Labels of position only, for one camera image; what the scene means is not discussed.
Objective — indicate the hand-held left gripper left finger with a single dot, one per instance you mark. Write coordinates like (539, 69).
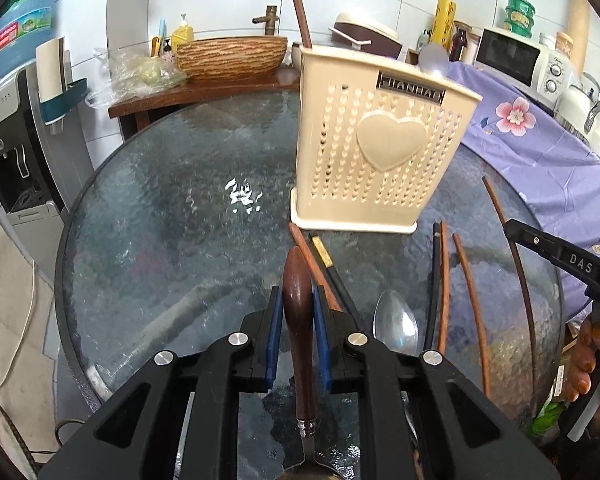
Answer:
(276, 345)

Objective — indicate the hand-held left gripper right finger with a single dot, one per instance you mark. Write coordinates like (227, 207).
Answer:
(322, 345)

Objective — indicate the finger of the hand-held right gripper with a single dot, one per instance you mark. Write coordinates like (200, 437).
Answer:
(570, 260)

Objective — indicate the black chopstick with gold band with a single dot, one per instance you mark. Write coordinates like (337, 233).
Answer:
(434, 280)
(330, 270)

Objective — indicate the beige perforated utensil holder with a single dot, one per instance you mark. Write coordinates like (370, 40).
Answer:
(380, 160)

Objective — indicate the person's right hand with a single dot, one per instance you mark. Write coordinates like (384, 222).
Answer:
(587, 350)

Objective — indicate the purple floral cloth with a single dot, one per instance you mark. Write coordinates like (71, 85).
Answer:
(540, 160)

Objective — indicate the white electric kettle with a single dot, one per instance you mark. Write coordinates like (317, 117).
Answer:
(577, 102)

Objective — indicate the white microwave oven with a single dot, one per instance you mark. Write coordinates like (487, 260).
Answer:
(520, 60)

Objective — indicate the jar with beige lid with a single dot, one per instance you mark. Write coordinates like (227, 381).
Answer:
(563, 40)

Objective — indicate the tall beige roll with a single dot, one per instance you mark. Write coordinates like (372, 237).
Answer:
(580, 20)

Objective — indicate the dark glass bottle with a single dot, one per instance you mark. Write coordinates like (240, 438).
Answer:
(458, 45)

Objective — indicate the wooden side table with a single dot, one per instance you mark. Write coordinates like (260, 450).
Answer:
(205, 92)

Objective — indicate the beige cloth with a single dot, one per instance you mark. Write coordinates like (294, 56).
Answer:
(5, 285)

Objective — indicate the woven pattern wash basin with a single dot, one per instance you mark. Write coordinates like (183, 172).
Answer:
(230, 57)

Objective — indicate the clear plastic bag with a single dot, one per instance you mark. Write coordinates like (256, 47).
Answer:
(135, 72)

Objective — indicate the beige and brown rice cooker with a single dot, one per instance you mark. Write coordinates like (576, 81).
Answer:
(365, 30)

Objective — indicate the blue and yellow brush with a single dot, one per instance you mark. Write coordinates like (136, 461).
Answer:
(156, 45)

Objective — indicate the yellow soap pump bottle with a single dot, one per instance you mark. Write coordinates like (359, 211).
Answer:
(182, 35)

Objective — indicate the teal cup holder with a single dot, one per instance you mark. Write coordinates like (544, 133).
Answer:
(62, 100)

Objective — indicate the brass bamboo style faucet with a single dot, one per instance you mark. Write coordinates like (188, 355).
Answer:
(270, 20)

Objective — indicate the grey water dispenser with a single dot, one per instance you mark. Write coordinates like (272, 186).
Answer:
(10, 125)

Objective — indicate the white paper cup stack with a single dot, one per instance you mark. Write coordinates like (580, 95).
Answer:
(52, 60)

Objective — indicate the blue water jug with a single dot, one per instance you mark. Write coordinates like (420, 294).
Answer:
(20, 25)

